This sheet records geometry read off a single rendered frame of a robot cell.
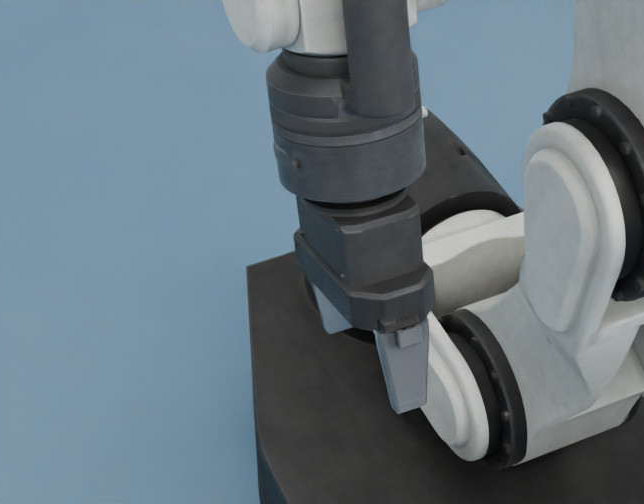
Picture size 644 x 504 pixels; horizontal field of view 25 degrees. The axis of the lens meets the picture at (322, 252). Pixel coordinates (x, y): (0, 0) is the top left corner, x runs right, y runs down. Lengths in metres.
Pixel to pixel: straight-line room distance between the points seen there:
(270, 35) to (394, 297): 0.17
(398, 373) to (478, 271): 0.47
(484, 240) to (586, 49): 0.39
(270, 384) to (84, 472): 0.26
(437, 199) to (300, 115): 0.53
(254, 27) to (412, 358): 0.22
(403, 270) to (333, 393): 0.56
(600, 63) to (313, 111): 0.22
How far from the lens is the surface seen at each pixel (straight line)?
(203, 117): 1.98
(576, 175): 0.93
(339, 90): 0.80
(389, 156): 0.82
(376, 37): 0.77
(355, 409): 1.40
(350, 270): 0.85
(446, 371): 1.23
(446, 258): 1.30
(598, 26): 0.94
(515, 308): 1.17
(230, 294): 1.74
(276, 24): 0.78
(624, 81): 0.93
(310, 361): 1.44
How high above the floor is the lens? 1.26
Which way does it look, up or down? 45 degrees down
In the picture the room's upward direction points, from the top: straight up
